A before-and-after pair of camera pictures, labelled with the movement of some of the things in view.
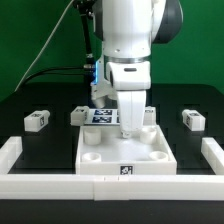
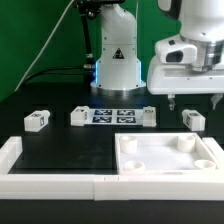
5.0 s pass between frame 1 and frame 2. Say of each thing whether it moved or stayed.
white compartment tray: moved
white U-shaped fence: stayed
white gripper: moved
